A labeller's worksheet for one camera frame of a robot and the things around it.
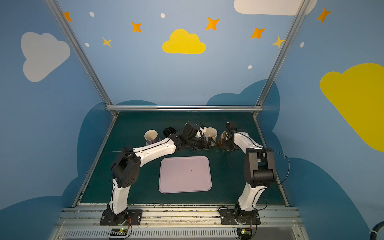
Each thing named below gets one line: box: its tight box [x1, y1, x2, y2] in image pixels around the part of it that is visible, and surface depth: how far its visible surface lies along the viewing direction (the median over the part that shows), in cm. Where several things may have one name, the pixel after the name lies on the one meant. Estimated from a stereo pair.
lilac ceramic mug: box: [144, 129, 161, 146], surface depth 101 cm
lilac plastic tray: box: [158, 156, 212, 194], surface depth 91 cm
